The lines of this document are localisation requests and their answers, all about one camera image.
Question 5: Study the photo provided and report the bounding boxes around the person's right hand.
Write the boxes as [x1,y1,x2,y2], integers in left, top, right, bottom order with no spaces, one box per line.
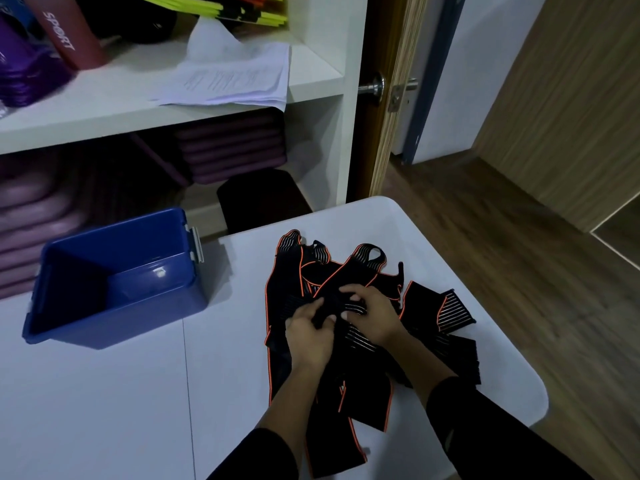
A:
[339,283,406,348]

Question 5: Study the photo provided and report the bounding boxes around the person's left hand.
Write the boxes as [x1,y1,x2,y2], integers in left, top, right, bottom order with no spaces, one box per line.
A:
[283,298,339,375]

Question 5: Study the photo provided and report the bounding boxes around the pile of black orange straps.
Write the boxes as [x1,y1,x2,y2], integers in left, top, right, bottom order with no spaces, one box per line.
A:
[263,228,482,479]

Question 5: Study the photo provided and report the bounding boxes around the blue plastic bin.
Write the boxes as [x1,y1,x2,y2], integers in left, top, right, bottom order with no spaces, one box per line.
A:
[21,207,209,351]

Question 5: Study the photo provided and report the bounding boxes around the person's left forearm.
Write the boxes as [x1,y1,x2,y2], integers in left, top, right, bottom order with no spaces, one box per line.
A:
[207,362,331,480]

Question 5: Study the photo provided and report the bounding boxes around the person's right forearm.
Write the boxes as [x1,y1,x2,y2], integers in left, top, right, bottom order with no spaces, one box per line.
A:
[385,324,596,480]

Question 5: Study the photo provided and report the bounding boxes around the black chair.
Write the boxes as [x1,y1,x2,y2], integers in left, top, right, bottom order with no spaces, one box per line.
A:
[216,168,313,235]

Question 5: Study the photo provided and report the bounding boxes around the wooden door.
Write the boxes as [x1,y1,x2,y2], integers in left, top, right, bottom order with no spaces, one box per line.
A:
[346,0,431,203]

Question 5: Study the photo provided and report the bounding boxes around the stack of pink mats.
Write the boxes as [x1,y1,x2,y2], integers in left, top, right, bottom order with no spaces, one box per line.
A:
[172,112,289,185]
[0,149,91,301]

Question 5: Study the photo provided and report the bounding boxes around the metal door knob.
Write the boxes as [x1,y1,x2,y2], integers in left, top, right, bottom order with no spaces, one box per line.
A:
[357,73,420,108]

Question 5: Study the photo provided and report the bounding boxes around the white paper sheets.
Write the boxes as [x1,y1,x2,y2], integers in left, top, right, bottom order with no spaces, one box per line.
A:
[149,17,293,113]

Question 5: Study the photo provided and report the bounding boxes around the white shelf unit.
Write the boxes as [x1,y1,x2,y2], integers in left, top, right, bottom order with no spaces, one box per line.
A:
[0,0,369,241]

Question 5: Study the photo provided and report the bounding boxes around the yellow orange agility ladder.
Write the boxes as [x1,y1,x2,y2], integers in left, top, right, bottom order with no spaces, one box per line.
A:
[129,0,289,28]

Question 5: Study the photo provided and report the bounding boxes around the black round bag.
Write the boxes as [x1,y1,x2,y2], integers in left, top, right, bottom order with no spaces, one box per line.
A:
[75,0,177,45]

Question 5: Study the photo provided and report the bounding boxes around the pink sport bottle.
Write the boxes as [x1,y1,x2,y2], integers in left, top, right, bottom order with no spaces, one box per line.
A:
[19,0,110,71]

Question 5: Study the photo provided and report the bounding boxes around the purple bottle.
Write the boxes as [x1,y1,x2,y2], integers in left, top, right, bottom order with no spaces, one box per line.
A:
[0,14,76,109]

